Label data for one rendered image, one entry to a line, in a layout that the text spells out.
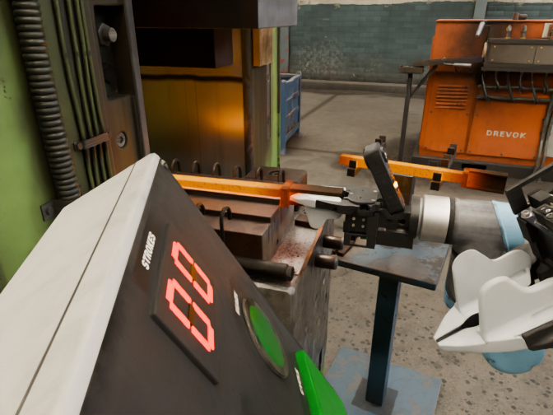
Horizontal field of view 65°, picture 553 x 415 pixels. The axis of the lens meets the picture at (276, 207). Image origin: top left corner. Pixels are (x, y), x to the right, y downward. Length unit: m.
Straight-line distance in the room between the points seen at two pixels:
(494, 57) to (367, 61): 4.54
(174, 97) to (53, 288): 0.88
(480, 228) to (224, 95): 0.59
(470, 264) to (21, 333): 0.28
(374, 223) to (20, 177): 0.50
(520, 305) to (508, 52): 3.67
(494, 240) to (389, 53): 7.55
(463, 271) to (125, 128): 0.42
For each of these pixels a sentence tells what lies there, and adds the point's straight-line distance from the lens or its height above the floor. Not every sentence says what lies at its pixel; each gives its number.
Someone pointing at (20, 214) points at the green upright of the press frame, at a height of 1.12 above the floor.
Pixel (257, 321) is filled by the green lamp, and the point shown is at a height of 1.10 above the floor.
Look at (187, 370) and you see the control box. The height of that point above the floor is 1.16.
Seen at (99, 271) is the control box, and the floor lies 1.20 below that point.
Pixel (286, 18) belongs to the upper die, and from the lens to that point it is 0.71.
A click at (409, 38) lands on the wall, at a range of 8.16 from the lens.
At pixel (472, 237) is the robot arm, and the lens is 0.72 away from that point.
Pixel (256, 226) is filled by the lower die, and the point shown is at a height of 0.98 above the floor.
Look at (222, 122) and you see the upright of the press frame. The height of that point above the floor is 1.06.
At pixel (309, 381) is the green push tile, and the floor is 1.04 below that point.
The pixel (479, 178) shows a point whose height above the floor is 0.94.
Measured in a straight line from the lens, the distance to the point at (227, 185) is 0.77.
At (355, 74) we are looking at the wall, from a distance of 8.32.
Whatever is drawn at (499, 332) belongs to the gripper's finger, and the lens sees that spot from 0.34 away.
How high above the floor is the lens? 1.29
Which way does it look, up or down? 24 degrees down
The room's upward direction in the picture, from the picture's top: straight up
